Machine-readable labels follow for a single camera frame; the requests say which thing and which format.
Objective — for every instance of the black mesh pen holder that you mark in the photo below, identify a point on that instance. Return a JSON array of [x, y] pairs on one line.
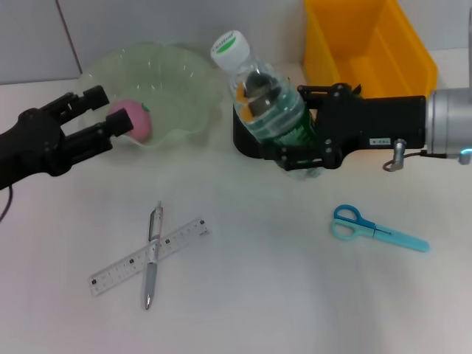
[[243, 140]]

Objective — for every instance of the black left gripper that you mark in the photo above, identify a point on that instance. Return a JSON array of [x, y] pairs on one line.
[[29, 147]]

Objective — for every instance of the silver ballpoint pen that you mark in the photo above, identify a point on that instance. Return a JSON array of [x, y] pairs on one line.
[[151, 273]]

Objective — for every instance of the clear plastic ruler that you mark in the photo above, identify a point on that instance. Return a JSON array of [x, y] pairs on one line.
[[114, 274]]

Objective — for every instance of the clear plastic water bottle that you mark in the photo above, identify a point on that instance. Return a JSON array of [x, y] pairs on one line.
[[258, 96]]

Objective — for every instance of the yellow plastic bin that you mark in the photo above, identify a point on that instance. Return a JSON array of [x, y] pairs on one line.
[[368, 48]]

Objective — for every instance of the translucent green fruit plate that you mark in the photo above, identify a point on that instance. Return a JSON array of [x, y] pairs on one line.
[[173, 92]]

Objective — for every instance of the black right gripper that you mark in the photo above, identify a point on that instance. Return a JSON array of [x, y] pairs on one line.
[[368, 121]]

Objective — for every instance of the pink toy peach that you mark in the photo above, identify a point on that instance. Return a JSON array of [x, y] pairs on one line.
[[138, 125]]

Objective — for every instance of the blue scissors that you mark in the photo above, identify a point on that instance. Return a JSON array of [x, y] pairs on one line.
[[368, 228]]

